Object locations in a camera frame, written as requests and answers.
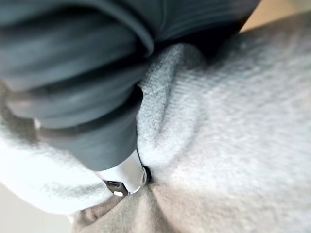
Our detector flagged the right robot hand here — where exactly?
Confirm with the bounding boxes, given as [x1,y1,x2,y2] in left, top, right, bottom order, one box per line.
[0,0,262,197]

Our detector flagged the light grey fabric cushion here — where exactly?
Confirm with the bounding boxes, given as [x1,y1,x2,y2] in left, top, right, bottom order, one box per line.
[0,11,311,233]

